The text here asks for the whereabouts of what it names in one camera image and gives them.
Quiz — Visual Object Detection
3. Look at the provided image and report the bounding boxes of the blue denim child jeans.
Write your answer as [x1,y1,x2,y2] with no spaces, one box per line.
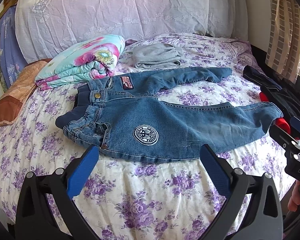
[56,67,283,163]

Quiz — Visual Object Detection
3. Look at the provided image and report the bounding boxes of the blue patterned pillow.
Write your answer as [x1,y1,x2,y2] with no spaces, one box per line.
[0,5,27,88]

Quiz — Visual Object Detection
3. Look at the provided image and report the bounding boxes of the striped beige curtain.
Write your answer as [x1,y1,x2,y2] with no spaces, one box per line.
[266,0,300,83]

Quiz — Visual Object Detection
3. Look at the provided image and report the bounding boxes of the red garment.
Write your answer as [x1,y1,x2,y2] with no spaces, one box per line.
[259,92,292,136]

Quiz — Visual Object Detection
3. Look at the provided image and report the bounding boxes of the lilac lace headboard cover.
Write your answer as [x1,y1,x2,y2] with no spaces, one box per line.
[15,0,248,62]

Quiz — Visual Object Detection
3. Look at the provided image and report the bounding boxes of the orange brown pillow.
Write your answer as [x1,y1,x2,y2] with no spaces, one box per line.
[0,59,52,127]

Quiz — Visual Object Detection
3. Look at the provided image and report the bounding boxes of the person right hand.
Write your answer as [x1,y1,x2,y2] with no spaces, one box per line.
[288,180,300,212]

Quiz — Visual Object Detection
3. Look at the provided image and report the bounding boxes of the purple floral bedspread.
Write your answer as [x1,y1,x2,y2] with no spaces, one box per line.
[0,32,294,240]

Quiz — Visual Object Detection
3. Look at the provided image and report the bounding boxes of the folded grey garment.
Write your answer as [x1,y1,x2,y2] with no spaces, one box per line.
[132,43,184,69]

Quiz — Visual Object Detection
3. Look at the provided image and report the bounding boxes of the dark navy clothing pile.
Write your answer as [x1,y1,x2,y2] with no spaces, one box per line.
[243,66,300,122]

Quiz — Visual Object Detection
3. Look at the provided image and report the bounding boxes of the folded floral turquoise quilt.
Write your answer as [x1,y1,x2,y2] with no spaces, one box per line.
[35,35,125,90]

